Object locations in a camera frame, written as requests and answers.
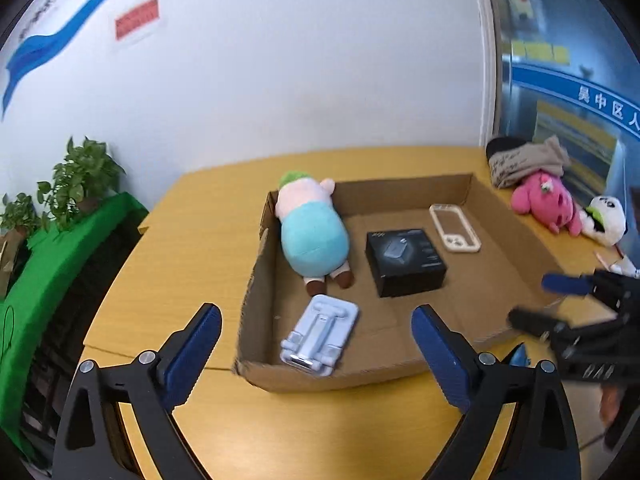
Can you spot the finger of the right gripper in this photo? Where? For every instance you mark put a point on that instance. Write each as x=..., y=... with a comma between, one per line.
x=545, y=324
x=615, y=291

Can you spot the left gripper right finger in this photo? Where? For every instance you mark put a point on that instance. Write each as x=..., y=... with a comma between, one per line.
x=541, y=441

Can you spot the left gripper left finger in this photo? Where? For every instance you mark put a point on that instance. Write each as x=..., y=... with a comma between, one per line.
x=92, y=440

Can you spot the beige clear phone case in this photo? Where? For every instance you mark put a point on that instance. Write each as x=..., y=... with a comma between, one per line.
x=454, y=229

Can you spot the black product box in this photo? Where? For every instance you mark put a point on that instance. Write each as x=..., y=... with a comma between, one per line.
x=404, y=262

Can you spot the white folding phone stand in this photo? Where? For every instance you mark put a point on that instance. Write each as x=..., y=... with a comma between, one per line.
x=320, y=336

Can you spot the person's right hand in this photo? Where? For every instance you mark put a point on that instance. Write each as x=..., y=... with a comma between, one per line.
x=611, y=396

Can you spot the panda plush toy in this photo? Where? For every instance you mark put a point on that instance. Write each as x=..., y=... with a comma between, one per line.
x=604, y=220

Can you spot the pink plush toy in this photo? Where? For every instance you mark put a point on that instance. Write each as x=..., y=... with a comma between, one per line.
x=545, y=197

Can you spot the beige folded cloth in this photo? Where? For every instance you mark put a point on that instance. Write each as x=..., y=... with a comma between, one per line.
x=511, y=160

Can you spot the blue banner with characters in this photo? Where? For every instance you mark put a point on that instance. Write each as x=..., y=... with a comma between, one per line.
x=603, y=102

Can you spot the green cloth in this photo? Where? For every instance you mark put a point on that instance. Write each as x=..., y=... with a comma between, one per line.
x=56, y=259

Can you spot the cardboard tray box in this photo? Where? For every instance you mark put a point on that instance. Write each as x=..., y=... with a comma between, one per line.
x=478, y=292

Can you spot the potted green plant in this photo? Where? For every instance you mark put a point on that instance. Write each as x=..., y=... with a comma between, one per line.
x=86, y=175
x=19, y=215

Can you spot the blue pink plush doll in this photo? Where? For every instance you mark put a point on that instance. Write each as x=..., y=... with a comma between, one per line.
x=314, y=239

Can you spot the blue wave wall decal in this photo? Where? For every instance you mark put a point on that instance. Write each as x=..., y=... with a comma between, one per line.
x=46, y=29

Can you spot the red wall sign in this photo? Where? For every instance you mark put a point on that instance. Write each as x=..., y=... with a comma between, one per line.
x=137, y=18

